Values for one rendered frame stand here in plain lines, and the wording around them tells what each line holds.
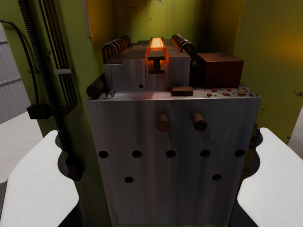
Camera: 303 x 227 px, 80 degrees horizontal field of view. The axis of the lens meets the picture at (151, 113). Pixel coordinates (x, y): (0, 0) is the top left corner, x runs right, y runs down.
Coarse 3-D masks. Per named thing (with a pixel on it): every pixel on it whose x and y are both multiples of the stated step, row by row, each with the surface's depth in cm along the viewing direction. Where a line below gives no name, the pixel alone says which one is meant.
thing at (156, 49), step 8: (152, 40) 60; (160, 40) 59; (152, 48) 39; (160, 48) 39; (152, 56) 31; (160, 56) 31; (152, 64) 36; (160, 64) 36; (152, 72) 32; (160, 72) 32
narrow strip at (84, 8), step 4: (84, 0) 48; (84, 4) 48; (84, 8) 49; (84, 12) 49; (84, 16) 50; (88, 16) 50; (88, 20) 50; (88, 24) 51; (88, 28) 51; (88, 32) 52; (88, 36) 52
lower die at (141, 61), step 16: (128, 48) 65; (144, 48) 56; (176, 48) 53; (112, 64) 42; (128, 64) 42; (144, 64) 42; (176, 64) 42; (112, 80) 44; (128, 80) 44; (144, 80) 44; (160, 80) 43; (176, 80) 43
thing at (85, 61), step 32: (0, 0) 49; (32, 0) 49; (64, 0) 48; (96, 0) 57; (64, 32) 52; (96, 32) 56; (32, 64) 57; (96, 64) 56; (32, 96) 62; (96, 160) 74; (96, 192) 82; (96, 224) 94
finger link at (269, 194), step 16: (256, 144) 11; (272, 144) 10; (256, 160) 9; (272, 160) 9; (288, 160) 9; (256, 176) 8; (272, 176) 8; (288, 176) 8; (240, 192) 7; (256, 192) 7; (272, 192) 7; (288, 192) 7; (240, 208) 7; (256, 208) 7; (272, 208) 7; (288, 208) 7; (240, 224) 7; (256, 224) 6; (272, 224) 6; (288, 224) 6
